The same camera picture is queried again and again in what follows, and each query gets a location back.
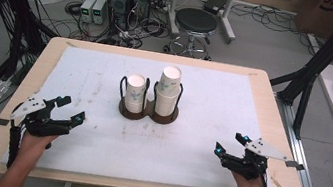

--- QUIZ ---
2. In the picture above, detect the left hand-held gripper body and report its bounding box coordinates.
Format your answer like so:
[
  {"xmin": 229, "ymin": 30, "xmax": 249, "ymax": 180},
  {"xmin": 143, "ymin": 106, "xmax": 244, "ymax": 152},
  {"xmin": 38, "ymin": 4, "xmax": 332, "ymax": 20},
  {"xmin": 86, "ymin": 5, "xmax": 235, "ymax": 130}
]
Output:
[{"xmin": 6, "ymin": 90, "xmax": 76, "ymax": 143}]

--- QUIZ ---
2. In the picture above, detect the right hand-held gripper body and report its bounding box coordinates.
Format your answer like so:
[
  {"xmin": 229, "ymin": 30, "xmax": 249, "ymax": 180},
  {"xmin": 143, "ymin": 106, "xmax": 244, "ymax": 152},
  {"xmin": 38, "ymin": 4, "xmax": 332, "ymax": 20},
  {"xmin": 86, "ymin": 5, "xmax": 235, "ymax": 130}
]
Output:
[{"xmin": 218, "ymin": 131, "xmax": 309, "ymax": 187}]

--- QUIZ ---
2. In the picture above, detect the person's left hand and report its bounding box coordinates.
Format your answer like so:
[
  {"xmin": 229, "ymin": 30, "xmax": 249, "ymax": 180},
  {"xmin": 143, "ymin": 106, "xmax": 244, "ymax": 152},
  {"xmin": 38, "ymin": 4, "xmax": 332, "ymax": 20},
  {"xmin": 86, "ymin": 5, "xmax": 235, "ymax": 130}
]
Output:
[{"xmin": 17, "ymin": 128, "xmax": 60, "ymax": 160}]

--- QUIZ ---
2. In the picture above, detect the white table mat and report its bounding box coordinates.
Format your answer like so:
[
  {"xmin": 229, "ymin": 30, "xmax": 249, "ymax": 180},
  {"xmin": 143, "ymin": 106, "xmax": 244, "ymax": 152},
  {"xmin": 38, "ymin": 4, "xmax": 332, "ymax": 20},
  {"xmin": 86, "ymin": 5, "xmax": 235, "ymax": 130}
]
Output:
[{"xmin": 0, "ymin": 38, "xmax": 291, "ymax": 187}]

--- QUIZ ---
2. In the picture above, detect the short stack of paper cups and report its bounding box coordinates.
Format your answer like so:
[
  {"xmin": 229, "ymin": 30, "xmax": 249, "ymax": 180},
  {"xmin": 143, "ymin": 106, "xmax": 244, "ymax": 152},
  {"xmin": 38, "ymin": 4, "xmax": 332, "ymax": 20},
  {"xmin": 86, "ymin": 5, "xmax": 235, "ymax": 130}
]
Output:
[{"xmin": 121, "ymin": 72, "xmax": 150, "ymax": 116}]

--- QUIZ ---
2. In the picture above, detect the brown double cup holder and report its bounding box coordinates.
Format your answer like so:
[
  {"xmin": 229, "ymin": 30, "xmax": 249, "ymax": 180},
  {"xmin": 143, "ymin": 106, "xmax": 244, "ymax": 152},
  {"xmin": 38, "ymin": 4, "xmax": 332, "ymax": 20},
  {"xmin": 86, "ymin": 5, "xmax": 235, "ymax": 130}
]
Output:
[{"xmin": 114, "ymin": 72, "xmax": 186, "ymax": 128}]

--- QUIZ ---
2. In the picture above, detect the tall stack of paper cups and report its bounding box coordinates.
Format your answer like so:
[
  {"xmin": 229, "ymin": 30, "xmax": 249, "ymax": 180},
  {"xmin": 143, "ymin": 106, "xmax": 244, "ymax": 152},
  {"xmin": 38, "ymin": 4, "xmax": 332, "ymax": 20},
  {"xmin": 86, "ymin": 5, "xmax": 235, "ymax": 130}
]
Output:
[{"xmin": 152, "ymin": 63, "xmax": 185, "ymax": 120}]

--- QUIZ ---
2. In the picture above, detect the grey bench power supply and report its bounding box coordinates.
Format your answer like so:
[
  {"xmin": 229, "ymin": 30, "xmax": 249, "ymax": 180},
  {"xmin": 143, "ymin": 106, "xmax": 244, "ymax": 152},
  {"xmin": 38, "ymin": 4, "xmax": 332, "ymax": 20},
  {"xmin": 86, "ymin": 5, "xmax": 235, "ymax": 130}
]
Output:
[
  {"xmin": 89, "ymin": 0, "xmax": 110, "ymax": 27},
  {"xmin": 77, "ymin": 0, "xmax": 98, "ymax": 24}
]

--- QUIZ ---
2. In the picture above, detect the large black computer tower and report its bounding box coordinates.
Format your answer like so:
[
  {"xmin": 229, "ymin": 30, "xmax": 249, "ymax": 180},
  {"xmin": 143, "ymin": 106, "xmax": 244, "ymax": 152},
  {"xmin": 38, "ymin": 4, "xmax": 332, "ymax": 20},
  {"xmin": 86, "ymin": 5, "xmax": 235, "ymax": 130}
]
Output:
[{"xmin": 101, "ymin": 0, "xmax": 134, "ymax": 32}]

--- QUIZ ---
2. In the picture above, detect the black round stool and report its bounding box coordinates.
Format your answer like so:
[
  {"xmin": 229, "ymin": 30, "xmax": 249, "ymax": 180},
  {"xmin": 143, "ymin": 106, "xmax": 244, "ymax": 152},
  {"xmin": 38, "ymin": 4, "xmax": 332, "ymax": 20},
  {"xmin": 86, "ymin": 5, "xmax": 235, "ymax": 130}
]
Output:
[{"xmin": 162, "ymin": 4, "xmax": 221, "ymax": 62}]

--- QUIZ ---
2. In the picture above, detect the flat black device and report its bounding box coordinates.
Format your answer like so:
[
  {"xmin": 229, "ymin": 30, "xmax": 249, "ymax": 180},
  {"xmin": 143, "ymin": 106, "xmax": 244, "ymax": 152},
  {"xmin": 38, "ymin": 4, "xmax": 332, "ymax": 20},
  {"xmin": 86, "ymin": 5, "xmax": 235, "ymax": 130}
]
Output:
[{"xmin": 202, "ymin": 0, "xmax": 229, "ymax": 17}]

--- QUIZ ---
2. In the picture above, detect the coiled black cable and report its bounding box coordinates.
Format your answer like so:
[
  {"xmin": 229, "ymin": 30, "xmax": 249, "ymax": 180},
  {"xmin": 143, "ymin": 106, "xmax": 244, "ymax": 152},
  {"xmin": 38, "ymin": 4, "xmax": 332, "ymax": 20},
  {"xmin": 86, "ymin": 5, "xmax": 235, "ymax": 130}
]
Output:
[{"xmin": 63, "ymin": 0, "xmax": 85, "ymax": 17}]

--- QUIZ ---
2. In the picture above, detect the tangle of floor cables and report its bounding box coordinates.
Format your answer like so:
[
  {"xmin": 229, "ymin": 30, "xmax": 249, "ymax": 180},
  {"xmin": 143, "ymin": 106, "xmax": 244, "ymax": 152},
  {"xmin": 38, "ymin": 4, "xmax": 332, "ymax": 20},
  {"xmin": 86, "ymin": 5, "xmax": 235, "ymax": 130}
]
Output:
[{"xmin": 58, "ymin": 0, "xmax": 178, "ymax": 55}]

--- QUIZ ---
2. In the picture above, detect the black metal frame post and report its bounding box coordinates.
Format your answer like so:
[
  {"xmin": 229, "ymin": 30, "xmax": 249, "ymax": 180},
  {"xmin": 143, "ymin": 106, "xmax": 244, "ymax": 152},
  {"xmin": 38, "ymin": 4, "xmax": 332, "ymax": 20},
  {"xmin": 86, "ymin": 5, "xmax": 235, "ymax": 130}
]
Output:
[{"xmin": 261, "ymin": 0, "xmax": 333, "ymax": 145}]

